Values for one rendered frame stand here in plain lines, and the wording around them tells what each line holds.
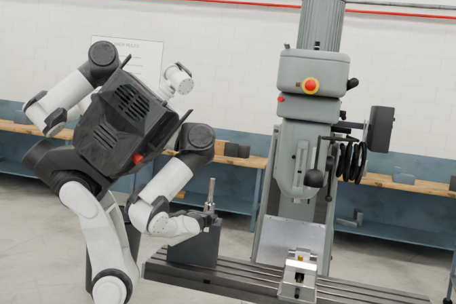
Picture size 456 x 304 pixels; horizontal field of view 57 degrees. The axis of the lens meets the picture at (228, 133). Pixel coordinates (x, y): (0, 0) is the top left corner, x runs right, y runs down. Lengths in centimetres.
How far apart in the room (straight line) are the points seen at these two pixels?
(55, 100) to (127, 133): 30
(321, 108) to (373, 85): 439
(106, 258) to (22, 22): 640
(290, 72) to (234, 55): 459
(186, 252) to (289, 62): 92
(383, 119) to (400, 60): 413
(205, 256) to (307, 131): 70
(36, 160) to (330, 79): 104
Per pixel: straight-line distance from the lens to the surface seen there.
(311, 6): 197
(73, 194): 146
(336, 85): 154
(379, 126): 198
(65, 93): 147
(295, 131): 167
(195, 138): 131
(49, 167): 149
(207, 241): 187
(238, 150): 559
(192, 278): 187
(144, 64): 651
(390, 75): 605
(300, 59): 155
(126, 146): 129
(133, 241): 352
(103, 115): 131
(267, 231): 219
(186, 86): 142
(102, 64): 142
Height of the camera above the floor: 169
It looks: 5 degrees down
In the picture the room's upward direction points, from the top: 7 degrees clockwise
